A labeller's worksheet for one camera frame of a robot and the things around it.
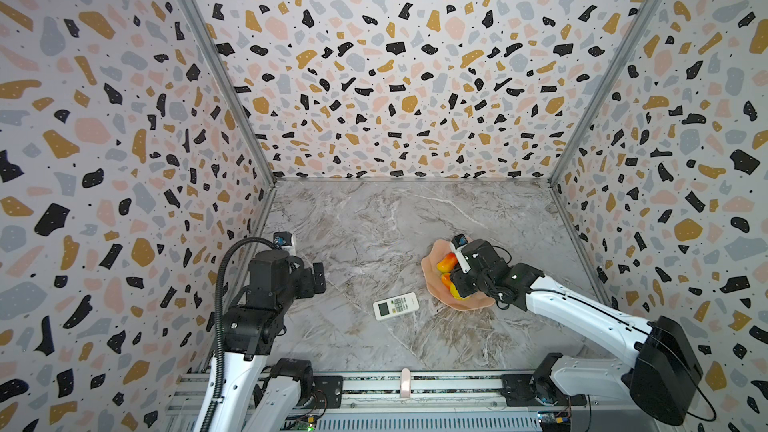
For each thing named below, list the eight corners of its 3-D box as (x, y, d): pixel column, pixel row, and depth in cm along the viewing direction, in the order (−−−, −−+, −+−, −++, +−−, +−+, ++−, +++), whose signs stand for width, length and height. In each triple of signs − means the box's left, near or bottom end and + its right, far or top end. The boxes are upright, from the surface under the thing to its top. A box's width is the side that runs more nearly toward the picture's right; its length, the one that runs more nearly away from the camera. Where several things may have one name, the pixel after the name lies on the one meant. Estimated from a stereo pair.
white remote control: (375, 321, 88) (375, 318, 86) (372, 306, 91) (371, 303, 89) (419, 308, 90) (420, 306, 88) (415, 294, 93) (415, 291, 91)
